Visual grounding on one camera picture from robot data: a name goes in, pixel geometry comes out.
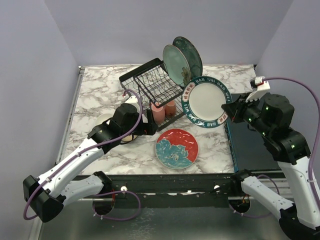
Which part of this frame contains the black wire dish rack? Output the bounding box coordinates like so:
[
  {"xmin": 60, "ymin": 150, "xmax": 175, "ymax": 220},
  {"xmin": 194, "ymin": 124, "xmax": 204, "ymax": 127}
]
[{"xmin": 119, "ymin": 58, "xmax": 184, "ymax": 131}]

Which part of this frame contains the left aluminium rail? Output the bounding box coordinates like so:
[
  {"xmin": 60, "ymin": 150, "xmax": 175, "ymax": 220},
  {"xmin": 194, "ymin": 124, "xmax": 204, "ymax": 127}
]
[{"xmin": 54, "ymin": 66, "xmax": 86, "ymax": 165}]

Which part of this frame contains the red plate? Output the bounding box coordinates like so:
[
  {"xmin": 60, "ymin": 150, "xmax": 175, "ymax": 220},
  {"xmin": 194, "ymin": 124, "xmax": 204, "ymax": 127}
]
[{"xmin": 155, "ymin": 128, "xmax": 199, "ymax": 170}]

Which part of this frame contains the blue network switch box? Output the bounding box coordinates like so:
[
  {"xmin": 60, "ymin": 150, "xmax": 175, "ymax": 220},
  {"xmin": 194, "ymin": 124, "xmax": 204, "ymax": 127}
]
[{"xmin": 223, "ymin": 91, "xmax": 300, "ymax": 173}]

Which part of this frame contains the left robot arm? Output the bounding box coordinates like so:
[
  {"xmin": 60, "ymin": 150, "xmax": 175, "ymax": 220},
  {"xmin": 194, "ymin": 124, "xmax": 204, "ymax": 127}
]
[{"xmin": 22, "ymin": 103, "xmax": 158, "ymax": 223}]

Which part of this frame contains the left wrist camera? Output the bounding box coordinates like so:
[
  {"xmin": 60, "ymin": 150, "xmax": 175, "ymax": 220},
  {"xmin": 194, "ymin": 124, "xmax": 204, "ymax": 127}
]
[{"xmin": 125, "ymin": 95, "xmax": 140, "ymax": 112}]

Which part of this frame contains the plain pink mug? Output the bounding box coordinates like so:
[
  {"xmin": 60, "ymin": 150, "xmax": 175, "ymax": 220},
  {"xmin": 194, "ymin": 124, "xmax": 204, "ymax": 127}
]
[{"xmin": 150, "ymin": 102, "xmax": 166, "ymax": 124}]

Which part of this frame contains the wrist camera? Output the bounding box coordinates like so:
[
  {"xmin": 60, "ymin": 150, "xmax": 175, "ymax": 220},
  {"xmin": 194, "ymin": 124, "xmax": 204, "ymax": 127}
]
[
  {"xmin": 125, "ymin": 95, "xmax": 140, "ymax": 112},
  {"xmin": 245, "ymin": 76, "xmax": 271, "ymax": 103}
]

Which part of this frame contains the dark bowl cream inside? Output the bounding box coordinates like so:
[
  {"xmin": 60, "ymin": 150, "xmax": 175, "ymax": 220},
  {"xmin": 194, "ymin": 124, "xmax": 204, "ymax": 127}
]
[{"xmin": 120, "ymin": 134, "xmax": 138, "ymax": 145}]

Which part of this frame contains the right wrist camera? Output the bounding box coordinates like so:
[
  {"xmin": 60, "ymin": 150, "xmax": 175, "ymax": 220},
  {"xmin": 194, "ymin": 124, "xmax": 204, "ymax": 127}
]
[{"xmin": 245, "ymin": 76, "xmax": 271, "ymax": 103}]

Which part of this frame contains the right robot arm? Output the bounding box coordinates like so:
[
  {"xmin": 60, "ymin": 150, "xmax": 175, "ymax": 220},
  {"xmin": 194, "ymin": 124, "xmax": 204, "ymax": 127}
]
[{"xmin": 221, "ymin": 94, "xmax": 320, "ymax": 240}]

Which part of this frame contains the blue ceramic plate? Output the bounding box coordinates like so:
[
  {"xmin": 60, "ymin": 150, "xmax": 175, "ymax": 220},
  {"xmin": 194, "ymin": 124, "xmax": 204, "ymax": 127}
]
[{"xmin": 172, "ymin": 36, "xmax": 203, "ymax": 79}]

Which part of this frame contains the pink printed coffee mug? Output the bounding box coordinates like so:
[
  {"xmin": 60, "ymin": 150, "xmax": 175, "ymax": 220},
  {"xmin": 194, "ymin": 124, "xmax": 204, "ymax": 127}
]
[{"xmin": 164, "ymin": 100, "xmax": 177, "ymax": 118}]

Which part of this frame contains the light blue floral plate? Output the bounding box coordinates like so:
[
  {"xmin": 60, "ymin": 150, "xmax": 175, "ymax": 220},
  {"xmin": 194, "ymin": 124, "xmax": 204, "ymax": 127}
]
[{"xmin": 162, "ymin": 44, "xmax": 191, "ymax": 87}]

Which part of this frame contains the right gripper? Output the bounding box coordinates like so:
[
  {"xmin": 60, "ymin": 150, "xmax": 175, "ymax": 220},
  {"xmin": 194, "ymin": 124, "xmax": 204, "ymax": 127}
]
[{"xmin": 222, "ymin": 90, "xmax": 272, "ymax": 136}]

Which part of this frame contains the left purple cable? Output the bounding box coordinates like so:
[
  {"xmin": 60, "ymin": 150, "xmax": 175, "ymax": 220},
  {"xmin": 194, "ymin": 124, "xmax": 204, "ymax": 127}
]
[{"xmin": 22, "ymin": 89, "xmax": 144, "ymax": 220}]

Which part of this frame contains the white plate lettered rim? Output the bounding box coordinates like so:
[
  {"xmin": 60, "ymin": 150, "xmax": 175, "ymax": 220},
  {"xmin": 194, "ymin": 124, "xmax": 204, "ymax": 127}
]
[{"xmin": 181, "ymin": 76, "xmax": 233, "ymax": 129}]

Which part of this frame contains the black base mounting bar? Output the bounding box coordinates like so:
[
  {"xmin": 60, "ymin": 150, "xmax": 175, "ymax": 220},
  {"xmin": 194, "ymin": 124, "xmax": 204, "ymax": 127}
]
[{"xmin": 72, "ymin": 172, "xmax": 282, "ymax": 209}]

